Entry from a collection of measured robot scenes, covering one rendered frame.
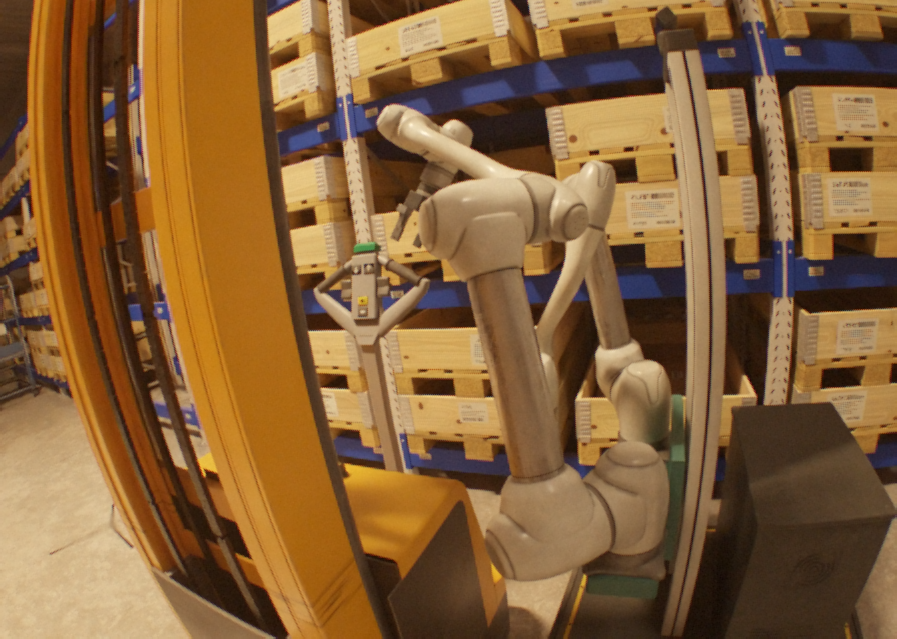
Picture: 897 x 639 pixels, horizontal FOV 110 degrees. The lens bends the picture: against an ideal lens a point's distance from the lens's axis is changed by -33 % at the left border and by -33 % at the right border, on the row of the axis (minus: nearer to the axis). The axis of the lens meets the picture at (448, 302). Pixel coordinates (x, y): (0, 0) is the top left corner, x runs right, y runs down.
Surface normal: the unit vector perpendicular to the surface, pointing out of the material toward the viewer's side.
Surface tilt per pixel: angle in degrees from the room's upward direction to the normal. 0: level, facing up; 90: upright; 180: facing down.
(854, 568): 90
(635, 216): 90
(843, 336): 90
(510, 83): 90
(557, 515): 68
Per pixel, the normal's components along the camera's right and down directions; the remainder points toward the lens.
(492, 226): 0.27, -0.05
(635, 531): 0.26, 0.22
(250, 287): 0.91, -0.04
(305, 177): -0.39, 0.23
